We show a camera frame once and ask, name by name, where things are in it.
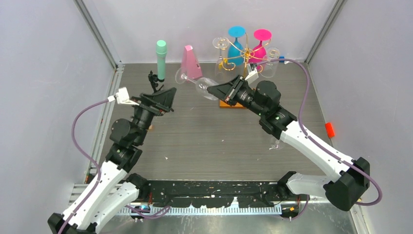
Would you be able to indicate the blue wine glass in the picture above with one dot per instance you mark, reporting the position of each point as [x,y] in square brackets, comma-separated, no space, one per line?
[234,52]

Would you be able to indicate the red block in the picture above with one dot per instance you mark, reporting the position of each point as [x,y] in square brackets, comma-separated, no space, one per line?
[329,130]

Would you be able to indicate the black base bar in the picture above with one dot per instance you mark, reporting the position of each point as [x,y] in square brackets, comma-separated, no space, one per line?
[215,193]

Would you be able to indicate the black mini tripod stand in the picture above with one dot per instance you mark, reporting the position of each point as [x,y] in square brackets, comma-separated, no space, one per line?
[154,82]

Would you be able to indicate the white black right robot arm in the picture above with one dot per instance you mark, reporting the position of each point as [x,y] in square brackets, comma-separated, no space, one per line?
[345,179]

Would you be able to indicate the clear flute glass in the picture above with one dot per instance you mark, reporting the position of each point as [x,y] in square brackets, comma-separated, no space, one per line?
[220,43]

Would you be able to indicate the clear ribbed tumbler glass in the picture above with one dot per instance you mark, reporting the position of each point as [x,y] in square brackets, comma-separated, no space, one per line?
[268,69]

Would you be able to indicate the pink wine glass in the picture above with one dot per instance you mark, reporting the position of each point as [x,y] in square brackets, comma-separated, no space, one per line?
[258,53]

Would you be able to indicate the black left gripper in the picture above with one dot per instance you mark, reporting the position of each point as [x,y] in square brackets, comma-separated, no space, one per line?
[157,104]

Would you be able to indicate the mint green microphone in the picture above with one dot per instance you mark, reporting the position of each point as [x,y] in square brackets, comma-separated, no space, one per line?
[161,52]

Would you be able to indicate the pink metronome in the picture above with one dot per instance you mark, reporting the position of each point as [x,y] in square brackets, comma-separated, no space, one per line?
[190,64]

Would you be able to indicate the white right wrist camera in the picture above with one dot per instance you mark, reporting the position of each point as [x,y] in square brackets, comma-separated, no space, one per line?
[252,73]

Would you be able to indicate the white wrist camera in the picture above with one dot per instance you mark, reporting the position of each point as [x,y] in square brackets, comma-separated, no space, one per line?
[122,97]
[252,73]

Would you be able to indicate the gold wire wine glass rack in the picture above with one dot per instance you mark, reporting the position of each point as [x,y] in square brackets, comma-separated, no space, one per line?
[231,70]

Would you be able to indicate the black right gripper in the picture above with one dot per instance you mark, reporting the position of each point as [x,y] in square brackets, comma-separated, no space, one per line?
[227,92]

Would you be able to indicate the clear wine glass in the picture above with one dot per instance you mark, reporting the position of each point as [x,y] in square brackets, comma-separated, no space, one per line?
[276,145]
[201,84]

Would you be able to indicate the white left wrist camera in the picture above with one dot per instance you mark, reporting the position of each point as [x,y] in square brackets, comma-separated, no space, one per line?
[122,97]

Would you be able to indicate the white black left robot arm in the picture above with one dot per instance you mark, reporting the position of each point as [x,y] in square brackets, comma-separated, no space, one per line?
[114,187]

